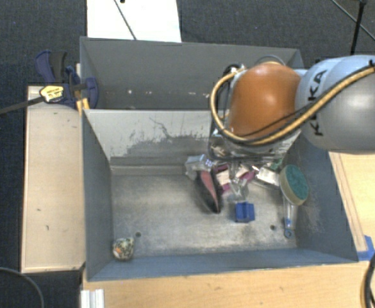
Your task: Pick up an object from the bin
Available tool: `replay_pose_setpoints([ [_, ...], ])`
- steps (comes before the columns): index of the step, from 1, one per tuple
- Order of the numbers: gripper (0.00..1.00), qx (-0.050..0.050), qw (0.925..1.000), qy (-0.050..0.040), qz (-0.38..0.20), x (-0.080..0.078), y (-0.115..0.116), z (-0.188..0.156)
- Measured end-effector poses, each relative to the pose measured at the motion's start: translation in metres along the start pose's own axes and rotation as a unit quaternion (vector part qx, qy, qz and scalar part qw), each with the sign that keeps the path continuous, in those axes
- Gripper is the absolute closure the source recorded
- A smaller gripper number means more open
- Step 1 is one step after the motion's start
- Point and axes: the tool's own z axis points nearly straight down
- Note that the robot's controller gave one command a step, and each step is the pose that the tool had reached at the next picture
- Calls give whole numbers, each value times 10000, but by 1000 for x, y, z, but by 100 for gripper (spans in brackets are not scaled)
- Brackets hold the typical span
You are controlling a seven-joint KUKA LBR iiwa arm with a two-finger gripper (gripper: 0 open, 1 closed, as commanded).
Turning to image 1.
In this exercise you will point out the grey metal bin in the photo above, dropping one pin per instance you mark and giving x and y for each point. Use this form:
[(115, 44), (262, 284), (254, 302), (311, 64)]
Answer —
[(161, 210)]

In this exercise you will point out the pale wood board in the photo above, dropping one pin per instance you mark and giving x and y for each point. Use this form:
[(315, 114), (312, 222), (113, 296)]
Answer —
[(54, 188)]

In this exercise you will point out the black and red pouch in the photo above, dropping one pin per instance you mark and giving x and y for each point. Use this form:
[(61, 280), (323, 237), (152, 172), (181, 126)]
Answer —
[(209, 192)]

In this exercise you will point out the speckled white ball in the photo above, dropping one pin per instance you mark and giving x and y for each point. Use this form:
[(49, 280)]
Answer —
[(123, 249)]

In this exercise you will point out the green round dish brush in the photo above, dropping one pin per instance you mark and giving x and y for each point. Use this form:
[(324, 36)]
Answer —
[(294, 183)]

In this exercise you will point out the silver foil packet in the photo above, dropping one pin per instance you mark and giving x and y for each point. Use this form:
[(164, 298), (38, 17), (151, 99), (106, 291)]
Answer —
[(195, 166)]

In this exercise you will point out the pink and white box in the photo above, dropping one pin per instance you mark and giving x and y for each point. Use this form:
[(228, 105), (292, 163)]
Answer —
[(223, 180)]

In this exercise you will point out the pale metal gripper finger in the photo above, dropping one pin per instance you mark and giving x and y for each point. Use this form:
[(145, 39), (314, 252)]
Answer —
[(234, 182), (244, 188)]

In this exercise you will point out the blue plastic block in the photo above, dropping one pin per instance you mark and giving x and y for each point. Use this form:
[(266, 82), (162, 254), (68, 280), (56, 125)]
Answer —
[(245, 212)]

